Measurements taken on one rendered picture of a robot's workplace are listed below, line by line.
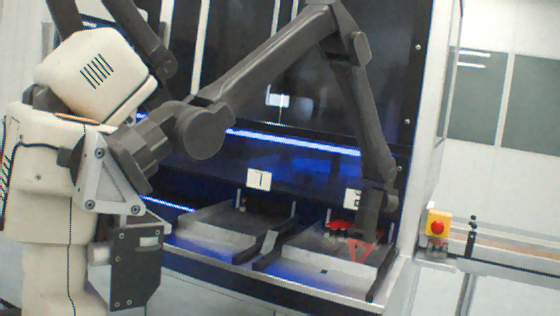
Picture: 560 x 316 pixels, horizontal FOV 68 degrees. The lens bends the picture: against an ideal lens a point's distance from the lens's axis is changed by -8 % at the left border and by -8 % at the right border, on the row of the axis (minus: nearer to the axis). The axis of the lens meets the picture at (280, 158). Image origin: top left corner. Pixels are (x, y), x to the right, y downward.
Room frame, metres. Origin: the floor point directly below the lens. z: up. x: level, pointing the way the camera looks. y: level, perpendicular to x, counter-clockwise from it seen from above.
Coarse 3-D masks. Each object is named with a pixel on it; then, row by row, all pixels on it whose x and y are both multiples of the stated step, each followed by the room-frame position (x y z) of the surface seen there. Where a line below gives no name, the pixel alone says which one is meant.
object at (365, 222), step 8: (360, 208) 1.11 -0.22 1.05; (360, 216) 1.10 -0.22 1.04; (368, 216) 1.09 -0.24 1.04; (376, 216) 1.10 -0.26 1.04; (360, 224) 1.09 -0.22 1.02; (368, 224) 1.09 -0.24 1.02; (376, 224) 1.10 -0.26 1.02; (352, 232) 1.07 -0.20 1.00; (360, 232) 1.07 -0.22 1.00; (368, 232) 1.07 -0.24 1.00; (376, 232) 1.11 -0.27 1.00
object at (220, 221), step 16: (208, 208) 1.45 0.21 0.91; (224, 208) 1.55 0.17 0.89; (192, 224) 1.27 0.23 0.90; (208, 224) 1.26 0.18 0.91; (224, 224) 1.38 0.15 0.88; (240, 224) 1.41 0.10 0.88; (256, 224) 1.43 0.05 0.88; (272, 224) 1.45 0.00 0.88; (288, 224) 1.42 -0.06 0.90; (224, 240) 1.23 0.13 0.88; (240, 240) 1.21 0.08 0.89; (256, 240) 1.20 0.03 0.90
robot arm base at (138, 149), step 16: (128, 128) 0.64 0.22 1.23; (144, 128) 0.65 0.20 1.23; (112, 144) 0.60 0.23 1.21; (128, 144) 0.62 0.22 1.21; (144, 144) 0.63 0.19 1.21; (160, 144) 0.65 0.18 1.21; (128, 160) 0.59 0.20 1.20; (144, 160) 0.63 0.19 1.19; (160, 160) 0.66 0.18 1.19; (128, 176) 0.61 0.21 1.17; (144, 176) 0.61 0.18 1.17; (144, 192) 0.61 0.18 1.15
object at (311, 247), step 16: (320, 224) 1.47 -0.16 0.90; (304, 240) 1.33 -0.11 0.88; (320, 240) 1.35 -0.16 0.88; (336, 240) 1.37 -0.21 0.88; (288, 256) 1.16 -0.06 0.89; (304, 256) 1.14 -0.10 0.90; (320, 256) 1.13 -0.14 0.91; (336, 256) 1.22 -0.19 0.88; (368, 256) 1.25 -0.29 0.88; (384, 256) 1.17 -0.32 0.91; (352, 272) 1.09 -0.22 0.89; (368, 272) 1.08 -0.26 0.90
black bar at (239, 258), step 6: (282, 228) 1.36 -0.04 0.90; (288, 228) 1.37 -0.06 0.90; (294, 228) 1.42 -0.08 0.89; (282, 234) 1.33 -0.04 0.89; (288, 234) 1.37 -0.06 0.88; (264, 240) 1.22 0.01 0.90; (276, 240) 1.29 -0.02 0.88; (252, 246) 1.16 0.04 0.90; (258, 246) 1.17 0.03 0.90; (240, 252) 1.10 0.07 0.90; (246, 252) 1.11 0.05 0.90; (252, 252) 1.13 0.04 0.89; (258, 252) 1.17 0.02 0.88; (234, 258) 1.06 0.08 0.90; (240, 258) 1.07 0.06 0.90; (246, 258) 1.10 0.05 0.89; (234, 264) 1.06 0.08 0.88
